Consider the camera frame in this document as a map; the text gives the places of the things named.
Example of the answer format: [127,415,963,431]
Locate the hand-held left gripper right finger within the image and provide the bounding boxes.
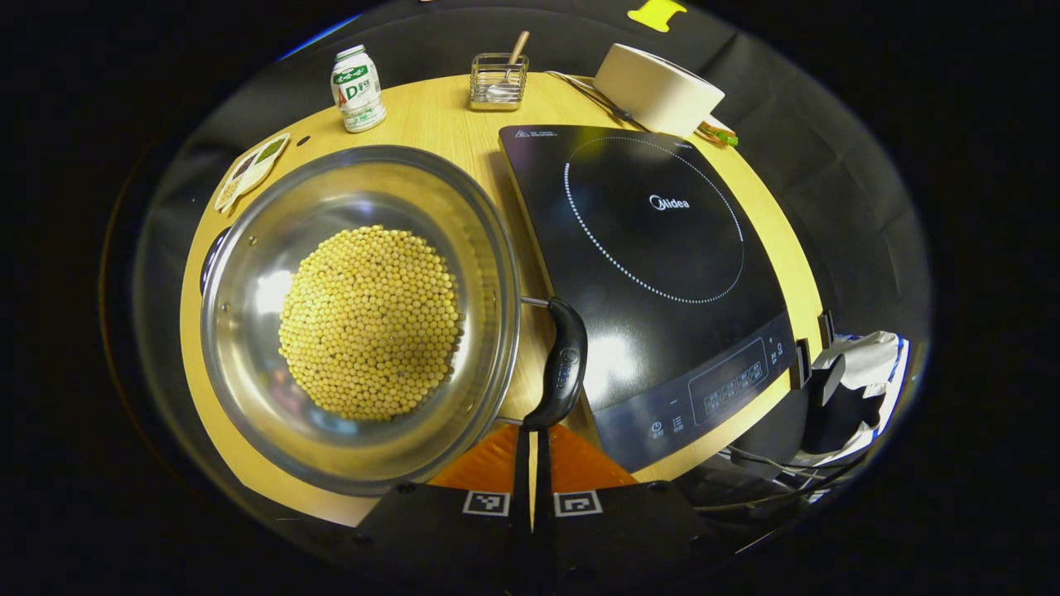
[534,422,731,594]

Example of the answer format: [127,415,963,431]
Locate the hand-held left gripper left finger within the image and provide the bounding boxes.
[344,422,533,594]

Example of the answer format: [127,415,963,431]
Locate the black induction cooktop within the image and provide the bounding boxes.
[497,124,801,473]

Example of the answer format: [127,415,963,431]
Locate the stainless steel pot black handles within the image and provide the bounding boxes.
[199,145,590,497]

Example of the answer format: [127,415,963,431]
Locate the pile of yellow soybeans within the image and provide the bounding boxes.
[277,224,463,422]

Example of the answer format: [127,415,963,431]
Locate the white plastic bag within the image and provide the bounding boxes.
[812,330,912,466]

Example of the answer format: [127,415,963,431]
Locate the white divided bean dish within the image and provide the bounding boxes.
[214,132,292,214]

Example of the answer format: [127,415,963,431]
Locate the white toaster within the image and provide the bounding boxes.
[593,43,726,138]

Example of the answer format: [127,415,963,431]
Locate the white green drink bottle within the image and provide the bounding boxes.
[330,45,388,134]

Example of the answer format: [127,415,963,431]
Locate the bundle of black cables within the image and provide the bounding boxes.
[694,445,872,511]

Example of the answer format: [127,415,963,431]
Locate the black power cable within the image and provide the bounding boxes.
[545,70,655,133]

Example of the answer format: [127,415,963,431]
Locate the wire mesh utensil holder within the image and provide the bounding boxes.
[470,53,530,112]

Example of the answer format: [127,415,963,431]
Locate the wooden handled spoon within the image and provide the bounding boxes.
[487,30,532,102]

